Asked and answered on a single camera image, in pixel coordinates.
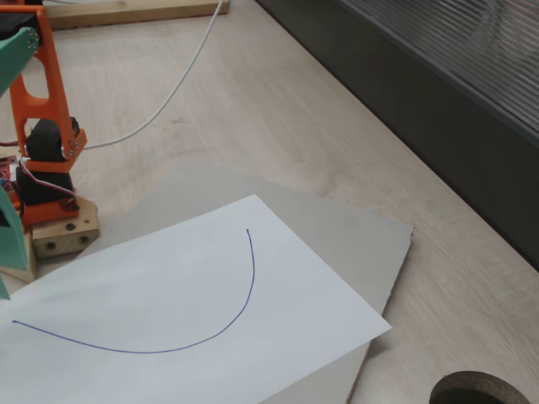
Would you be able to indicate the white paper sheet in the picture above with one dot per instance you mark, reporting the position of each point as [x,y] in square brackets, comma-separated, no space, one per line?
[189,273]

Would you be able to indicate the long light wooden plank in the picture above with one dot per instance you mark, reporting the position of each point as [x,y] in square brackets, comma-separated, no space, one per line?
[126,14]

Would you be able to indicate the grey frosted desk partition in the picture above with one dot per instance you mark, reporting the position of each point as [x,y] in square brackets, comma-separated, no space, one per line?
[421,84]

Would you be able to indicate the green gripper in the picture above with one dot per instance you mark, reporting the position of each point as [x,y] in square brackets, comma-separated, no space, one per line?
[13,244]

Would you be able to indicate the light wooden base block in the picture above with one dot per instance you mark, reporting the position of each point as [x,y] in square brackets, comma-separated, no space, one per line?
[63,240]

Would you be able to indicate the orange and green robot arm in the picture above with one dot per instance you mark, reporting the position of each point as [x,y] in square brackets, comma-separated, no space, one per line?
[54,105]

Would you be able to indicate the red circuit board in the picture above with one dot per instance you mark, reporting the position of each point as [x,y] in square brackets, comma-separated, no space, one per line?
[6,168]

